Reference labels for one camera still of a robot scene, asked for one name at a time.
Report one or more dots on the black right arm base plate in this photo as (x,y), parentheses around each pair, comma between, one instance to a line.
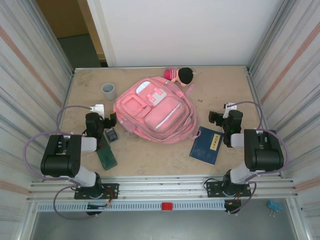
(212,186)

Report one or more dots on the aluminium mounting rail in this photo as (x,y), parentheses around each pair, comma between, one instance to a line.
(160,187)

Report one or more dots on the white door frame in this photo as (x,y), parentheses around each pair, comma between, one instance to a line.
(100,25)

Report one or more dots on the red button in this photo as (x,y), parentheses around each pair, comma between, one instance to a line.
(167,206)

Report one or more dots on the dark green notebook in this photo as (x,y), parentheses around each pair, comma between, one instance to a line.
(107,158)

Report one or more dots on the blue binder clip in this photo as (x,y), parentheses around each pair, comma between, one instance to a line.
(275,205)

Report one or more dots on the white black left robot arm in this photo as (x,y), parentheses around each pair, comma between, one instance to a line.
(60,162)

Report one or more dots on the blue book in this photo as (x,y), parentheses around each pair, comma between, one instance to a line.
(205,147)

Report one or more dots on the pink backpack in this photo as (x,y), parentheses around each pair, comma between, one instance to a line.
(160,117)

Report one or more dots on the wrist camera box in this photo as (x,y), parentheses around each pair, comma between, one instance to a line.
(98,110)
(228,110)

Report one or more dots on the aluminium frame post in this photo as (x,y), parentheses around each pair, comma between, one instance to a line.
(65,60)
(255,60)

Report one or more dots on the brown wooden door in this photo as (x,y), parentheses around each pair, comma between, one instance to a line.
(62,17)

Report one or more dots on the plush doll with black hair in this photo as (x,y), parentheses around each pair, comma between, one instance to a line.
(185,75)

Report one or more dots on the black calculator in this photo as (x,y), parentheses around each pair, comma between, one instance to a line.
(111,135)

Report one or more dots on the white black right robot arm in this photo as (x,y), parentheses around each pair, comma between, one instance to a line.
(265,155)

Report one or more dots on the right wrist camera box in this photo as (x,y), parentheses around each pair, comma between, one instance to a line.
(228,110)

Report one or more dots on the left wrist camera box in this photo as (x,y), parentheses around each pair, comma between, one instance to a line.
(98,110)

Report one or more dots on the grey cup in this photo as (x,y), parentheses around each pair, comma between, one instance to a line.
(109,93)

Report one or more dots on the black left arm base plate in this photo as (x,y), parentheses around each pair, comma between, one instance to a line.
(111,188)

